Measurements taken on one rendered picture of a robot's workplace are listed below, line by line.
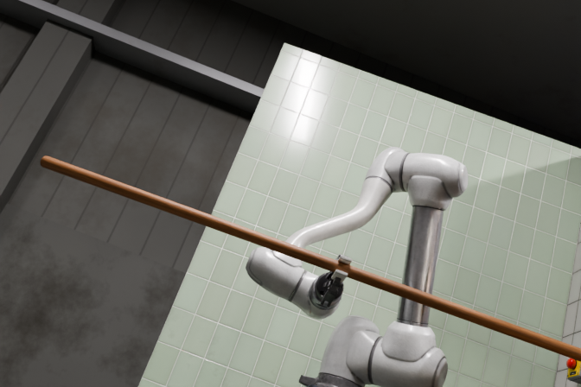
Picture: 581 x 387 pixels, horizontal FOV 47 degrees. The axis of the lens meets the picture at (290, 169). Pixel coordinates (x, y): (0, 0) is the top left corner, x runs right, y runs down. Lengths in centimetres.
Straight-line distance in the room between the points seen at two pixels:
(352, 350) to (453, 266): 99
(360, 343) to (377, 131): 130
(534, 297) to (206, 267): 144
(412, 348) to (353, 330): 21
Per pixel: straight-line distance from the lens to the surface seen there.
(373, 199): 218
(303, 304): 194
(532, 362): 312
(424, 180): 219
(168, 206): 168
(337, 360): 224
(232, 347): 282
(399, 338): 217
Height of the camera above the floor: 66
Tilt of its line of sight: 25 degrees up
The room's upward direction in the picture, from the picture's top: 21 degrees clockwise
